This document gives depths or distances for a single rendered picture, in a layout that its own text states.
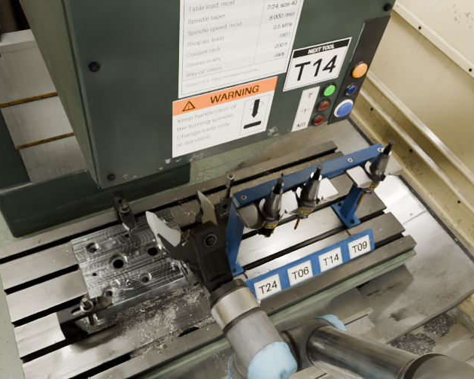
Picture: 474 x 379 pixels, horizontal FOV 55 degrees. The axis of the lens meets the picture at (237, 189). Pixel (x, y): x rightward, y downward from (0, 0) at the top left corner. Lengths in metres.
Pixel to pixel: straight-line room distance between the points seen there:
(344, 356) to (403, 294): 0.97
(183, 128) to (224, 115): 0.06
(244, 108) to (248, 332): 0.34
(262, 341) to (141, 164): 0.32
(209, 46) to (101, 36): 0.13
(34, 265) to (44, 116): 0.42
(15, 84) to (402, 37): 1.19
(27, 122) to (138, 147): 0.81
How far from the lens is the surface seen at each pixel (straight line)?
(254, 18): 0.57
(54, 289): 1.38
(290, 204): 1.14
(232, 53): 0.59
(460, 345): 1.81
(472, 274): 1.73
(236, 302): 0.75
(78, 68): 0.52
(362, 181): 1.25
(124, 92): 0.56
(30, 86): 1.33
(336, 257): 1.43
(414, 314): 1.67
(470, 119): 1.57
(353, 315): 1.60
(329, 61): 0.70
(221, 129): 0.67
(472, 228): 1.70
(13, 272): 1.44
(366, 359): 0.69
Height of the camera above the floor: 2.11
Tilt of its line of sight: 52 degrees down
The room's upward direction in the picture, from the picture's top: 11 degrees clockwise
